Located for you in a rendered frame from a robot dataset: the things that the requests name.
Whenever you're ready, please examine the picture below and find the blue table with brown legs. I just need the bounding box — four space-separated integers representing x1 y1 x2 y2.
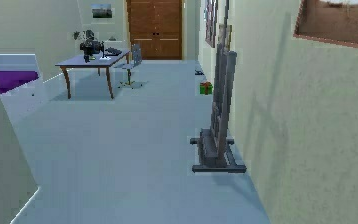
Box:
55 48 132 100

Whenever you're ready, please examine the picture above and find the black keyboard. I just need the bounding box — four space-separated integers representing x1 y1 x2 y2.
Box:
104 47 123 57

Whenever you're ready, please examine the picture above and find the brown framed wall picture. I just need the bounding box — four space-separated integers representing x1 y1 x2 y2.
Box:
293 0 358 51

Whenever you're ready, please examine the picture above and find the small tan framed picture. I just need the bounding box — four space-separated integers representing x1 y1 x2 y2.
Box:
218 23 233 52

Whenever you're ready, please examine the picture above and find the grey office chair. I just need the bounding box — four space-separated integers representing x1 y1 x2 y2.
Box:
114 43 149 90

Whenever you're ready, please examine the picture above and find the brown wooden door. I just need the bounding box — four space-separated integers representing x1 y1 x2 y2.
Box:
126 0 184 61

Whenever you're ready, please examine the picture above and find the grey easel stand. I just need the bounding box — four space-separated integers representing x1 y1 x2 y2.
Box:
189 41 248 174

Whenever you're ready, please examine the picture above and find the purple bed with white frame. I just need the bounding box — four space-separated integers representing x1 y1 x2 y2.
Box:
0 53 48 111

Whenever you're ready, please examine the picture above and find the black bust of face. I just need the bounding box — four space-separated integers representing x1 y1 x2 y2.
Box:
79 39 105 63

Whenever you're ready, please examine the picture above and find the dark house plant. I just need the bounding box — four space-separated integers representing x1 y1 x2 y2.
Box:
72 29 96 42

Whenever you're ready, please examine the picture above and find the green gift box red ribbon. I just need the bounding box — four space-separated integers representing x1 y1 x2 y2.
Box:
199 81 214 96

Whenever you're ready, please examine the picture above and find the dark red framed wall picture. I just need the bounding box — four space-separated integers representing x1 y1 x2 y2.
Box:
204 0 219 49

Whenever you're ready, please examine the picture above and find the landscape wall picture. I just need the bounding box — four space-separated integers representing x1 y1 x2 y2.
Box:
90 3 114 20

